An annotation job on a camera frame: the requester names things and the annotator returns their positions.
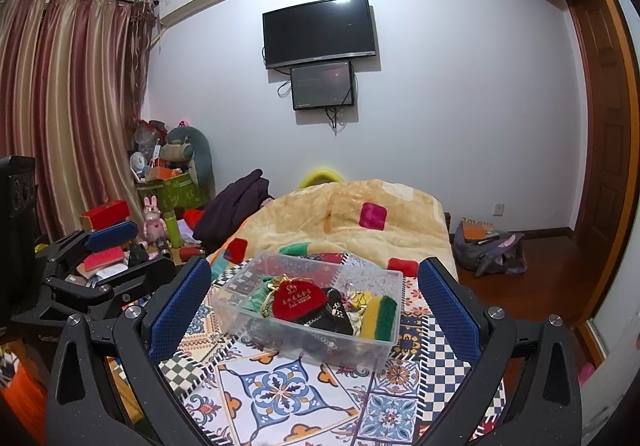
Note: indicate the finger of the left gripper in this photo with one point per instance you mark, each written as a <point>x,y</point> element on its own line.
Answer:
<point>134,283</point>
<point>72,249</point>

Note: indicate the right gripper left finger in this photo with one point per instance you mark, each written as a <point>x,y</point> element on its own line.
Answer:
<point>83,406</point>

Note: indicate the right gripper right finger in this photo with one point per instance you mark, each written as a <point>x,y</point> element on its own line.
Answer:
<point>545,408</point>

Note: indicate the green knitted cloth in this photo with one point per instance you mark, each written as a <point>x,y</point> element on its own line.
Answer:
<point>260,301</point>

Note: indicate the red velvet drawstring pouch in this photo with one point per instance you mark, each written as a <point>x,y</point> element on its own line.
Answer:
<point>295,298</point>

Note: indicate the green yellow sponge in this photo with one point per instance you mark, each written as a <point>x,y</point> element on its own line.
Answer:
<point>377,322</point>

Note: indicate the black studded pouch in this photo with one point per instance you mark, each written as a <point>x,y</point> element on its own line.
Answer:
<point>331,317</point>

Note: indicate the floral fabric scrunchie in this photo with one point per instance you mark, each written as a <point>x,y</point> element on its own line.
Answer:
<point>355,303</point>

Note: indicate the red gift box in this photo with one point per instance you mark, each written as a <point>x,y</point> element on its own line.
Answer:
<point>104,216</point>

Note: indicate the pink rabbit toy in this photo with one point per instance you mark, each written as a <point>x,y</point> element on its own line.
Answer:
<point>154,226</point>

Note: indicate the green cardboard box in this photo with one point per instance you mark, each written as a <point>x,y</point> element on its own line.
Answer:
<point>178,191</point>

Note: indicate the patterned patchwork bedsheet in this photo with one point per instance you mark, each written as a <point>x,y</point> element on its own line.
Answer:
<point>241,390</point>

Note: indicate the grey plush toy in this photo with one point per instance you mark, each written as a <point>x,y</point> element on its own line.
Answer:
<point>188,146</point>

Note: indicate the dark purple jacket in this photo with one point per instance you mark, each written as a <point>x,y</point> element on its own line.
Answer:
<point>224,215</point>

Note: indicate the grey backpack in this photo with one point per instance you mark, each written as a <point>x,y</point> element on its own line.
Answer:
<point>480,248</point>

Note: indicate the striped red curtain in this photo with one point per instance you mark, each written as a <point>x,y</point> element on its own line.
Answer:
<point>73,78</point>

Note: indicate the clear plastic storage bin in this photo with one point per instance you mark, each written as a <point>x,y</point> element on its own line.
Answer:
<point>294,340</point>

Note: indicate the yellow green round object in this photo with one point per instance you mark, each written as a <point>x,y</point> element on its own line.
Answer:
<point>320,176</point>

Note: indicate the brown wooden door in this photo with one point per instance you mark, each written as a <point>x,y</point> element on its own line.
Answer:
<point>610,193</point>

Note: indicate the beige fleece blanket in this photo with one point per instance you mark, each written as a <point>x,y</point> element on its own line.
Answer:
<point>384,223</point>

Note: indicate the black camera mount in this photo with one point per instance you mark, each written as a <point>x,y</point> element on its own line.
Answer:
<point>19,228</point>

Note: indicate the white wall socket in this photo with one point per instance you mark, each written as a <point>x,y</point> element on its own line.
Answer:
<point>498,210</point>

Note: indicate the small wall monitor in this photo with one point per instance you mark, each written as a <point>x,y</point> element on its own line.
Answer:
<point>323,85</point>

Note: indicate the large wall television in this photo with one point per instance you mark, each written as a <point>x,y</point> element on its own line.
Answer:
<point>318,31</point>

